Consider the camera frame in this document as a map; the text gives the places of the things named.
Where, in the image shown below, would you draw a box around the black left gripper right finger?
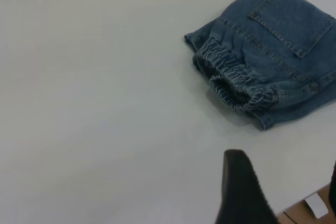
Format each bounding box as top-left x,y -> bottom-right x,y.
327,159 -> 336,209

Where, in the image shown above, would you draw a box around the small white rectangular plate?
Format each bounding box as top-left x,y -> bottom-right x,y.
304,193 -> 329,219

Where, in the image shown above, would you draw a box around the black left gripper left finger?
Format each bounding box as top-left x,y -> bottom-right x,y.
214,150 -> 279,224

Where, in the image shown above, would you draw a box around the blue denim pants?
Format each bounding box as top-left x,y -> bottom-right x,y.
183,0 -> 336,132

